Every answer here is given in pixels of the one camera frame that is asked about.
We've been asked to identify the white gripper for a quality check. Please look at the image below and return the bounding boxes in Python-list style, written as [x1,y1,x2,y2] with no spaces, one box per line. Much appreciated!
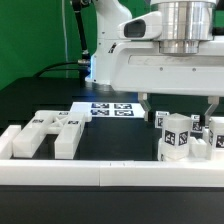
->
[110,9,224,126]

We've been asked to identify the white chair seat part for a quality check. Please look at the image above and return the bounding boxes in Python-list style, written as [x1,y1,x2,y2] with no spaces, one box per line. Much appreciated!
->
[157,137,224,162]

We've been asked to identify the white chair back frame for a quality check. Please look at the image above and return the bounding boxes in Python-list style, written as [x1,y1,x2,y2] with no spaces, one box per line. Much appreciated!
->
[13,110,92,159]

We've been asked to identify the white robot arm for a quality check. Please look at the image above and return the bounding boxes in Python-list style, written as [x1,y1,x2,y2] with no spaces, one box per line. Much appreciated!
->
[86,0,224,119]

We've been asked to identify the white tagged cube near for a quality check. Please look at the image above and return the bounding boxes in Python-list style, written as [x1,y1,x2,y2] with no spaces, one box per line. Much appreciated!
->
[155,111,169,128]

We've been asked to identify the white tagged cube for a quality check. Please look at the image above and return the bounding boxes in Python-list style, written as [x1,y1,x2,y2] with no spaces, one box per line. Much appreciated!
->
[191,114,202,133]
[155,111,169,128]

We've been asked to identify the white tagged cube far right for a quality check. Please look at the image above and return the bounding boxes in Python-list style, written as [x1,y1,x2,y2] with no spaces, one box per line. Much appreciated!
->
[191,114,202,133]

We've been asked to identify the white marker base sheet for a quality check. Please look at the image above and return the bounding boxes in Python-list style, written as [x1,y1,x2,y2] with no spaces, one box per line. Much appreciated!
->
[70,102,145,119]

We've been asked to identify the black cable post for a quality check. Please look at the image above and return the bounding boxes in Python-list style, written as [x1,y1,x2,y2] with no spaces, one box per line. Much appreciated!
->
[70,0,91,87]

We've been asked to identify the black thick cable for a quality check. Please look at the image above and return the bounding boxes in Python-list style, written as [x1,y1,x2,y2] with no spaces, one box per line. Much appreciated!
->
[32,60,91,78]

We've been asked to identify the thin white cable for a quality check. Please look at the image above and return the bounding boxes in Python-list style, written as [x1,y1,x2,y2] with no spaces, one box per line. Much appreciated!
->
[61,0,70,78]

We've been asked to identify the white U-shaped fence wall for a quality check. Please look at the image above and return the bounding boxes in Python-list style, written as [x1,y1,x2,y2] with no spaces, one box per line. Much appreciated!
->
[0,125,224,187]

